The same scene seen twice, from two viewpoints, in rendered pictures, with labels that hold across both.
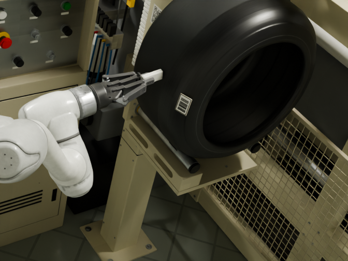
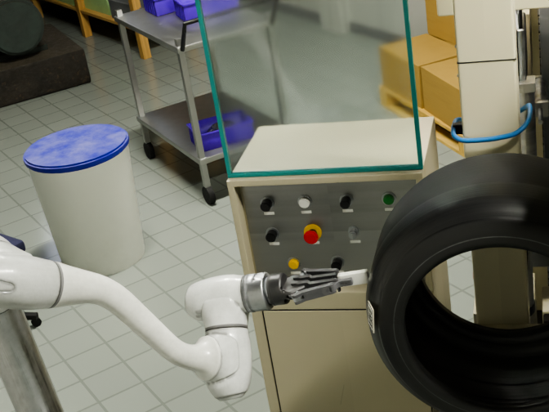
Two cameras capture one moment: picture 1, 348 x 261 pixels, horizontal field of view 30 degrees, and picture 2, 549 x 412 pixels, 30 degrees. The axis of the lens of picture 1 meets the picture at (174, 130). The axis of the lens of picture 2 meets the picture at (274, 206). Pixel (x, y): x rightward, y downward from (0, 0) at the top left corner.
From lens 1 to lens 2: 1.67 m
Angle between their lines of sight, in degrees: 52
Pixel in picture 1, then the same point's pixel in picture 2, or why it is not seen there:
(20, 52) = (341, 253)
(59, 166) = (149, 339)
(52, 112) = (207, 293)
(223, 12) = (430, 199)
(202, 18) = (410, 206)
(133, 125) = not seen: hidden behind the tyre
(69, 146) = (213, 335)
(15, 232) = not seen: outside the picture
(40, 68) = not seen: hidden behind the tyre
